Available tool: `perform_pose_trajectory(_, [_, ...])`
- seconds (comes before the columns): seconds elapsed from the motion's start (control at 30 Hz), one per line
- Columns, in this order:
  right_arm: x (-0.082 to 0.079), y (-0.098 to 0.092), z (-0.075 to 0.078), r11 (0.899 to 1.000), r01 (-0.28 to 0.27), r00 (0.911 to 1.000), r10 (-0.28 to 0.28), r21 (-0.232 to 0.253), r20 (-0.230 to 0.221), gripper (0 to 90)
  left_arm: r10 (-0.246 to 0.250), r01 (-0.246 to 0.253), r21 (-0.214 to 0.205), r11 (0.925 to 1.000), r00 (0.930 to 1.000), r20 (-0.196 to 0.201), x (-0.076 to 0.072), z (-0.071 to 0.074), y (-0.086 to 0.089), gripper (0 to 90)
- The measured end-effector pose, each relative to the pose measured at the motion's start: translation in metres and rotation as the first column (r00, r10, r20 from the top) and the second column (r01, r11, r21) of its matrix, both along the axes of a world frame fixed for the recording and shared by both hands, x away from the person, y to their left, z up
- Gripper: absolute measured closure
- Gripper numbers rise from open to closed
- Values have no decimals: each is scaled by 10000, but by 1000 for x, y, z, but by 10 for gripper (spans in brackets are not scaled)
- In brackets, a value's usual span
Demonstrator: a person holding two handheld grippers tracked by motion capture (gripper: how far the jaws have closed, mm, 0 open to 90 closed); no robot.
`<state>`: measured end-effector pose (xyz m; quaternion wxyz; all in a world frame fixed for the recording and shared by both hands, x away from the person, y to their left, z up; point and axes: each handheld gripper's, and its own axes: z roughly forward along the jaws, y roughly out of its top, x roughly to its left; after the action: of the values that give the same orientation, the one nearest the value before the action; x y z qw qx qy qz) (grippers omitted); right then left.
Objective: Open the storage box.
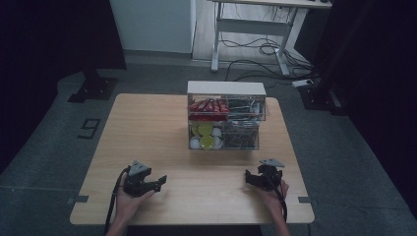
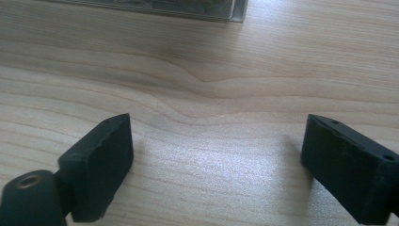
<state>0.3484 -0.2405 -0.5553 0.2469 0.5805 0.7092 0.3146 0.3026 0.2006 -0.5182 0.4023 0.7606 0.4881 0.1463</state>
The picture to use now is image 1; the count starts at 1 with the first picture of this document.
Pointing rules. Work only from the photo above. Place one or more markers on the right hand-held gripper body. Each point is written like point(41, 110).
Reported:
point(269, 177)

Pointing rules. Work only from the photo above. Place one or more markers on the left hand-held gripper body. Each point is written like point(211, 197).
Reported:
point(136, 183)

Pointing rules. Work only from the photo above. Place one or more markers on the person's right hand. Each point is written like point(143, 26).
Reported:
point(275, 198)

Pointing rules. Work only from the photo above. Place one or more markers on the person's left hand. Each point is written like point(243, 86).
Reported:
point(126, 205)

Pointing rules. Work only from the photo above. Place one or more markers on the pile of yellow white capsules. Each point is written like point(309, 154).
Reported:
point(206, 136)

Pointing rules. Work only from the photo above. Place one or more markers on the pile of dark grey packets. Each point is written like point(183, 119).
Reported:
point(244, 108)

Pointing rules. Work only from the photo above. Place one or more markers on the pile of red packets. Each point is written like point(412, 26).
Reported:
point(208, 107)

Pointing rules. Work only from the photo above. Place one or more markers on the clear acrylic drawer organizer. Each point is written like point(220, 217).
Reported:
point(226, 88)

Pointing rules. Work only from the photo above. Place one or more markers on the black stand base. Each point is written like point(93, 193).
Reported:
point(323, 96)
point(95, 88)

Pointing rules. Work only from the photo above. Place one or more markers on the white cabinet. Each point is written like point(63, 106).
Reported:
point(154, 26)

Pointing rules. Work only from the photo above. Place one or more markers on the white desk frame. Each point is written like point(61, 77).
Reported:
point(252, 27)

